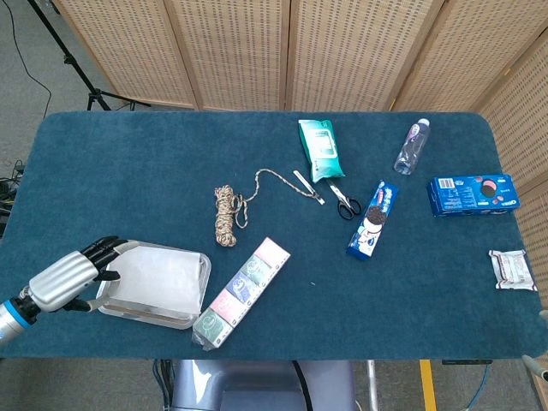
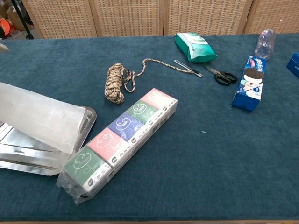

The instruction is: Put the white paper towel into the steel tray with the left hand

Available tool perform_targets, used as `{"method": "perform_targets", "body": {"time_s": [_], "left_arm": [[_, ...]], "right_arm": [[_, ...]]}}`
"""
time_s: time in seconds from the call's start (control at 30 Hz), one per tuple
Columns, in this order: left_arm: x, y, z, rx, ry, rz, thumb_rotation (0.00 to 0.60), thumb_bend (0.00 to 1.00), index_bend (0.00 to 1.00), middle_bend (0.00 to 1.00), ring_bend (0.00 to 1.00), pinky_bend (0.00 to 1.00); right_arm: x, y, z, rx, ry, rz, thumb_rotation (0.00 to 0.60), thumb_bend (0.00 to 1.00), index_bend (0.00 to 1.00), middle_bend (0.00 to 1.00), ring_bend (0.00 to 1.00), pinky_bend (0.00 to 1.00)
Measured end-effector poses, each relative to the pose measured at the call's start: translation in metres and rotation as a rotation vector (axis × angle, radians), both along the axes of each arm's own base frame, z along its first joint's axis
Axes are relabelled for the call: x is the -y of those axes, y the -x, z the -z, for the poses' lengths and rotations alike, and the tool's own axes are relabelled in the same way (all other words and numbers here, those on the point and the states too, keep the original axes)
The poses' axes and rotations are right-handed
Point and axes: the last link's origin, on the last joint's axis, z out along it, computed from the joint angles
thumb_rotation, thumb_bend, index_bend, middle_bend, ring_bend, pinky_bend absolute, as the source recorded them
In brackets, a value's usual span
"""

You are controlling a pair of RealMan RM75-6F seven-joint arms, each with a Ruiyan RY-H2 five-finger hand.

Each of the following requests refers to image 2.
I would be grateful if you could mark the brown cardboard box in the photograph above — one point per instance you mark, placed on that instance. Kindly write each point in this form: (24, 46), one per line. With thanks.
(15, 16)

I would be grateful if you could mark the wicker folding screen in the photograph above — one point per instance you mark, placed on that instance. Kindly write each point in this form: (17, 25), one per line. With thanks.
(128, 16)

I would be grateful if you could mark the silver metal tray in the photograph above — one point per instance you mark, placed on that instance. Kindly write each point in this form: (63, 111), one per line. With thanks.
(23, 161)

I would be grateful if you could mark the blue table carpet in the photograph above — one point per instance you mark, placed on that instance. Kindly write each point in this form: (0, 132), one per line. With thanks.
(198, 163)

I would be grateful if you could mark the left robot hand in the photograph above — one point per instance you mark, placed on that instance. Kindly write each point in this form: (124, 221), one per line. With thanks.
(3, 48)

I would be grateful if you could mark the orange round object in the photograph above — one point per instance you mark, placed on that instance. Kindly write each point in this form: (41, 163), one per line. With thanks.
(5, 28)

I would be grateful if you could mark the black tripod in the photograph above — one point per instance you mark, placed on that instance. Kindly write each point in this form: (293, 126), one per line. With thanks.
(26, 28)

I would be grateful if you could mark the slim blue cookie box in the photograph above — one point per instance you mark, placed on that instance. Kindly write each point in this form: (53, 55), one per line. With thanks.
(250, 86)

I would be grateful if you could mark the multicolour tissue pack strip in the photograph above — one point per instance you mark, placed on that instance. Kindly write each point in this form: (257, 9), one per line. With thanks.
(121, 130)

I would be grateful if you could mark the clear plastic water bottle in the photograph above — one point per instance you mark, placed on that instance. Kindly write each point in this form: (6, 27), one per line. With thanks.
(265, 44)

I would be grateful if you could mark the green wet wipes pack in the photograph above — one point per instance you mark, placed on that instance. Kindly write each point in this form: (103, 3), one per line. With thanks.
(196, 47)

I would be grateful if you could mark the wide blue cookie box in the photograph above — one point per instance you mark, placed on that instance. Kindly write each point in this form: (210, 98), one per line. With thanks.
(294, 65)

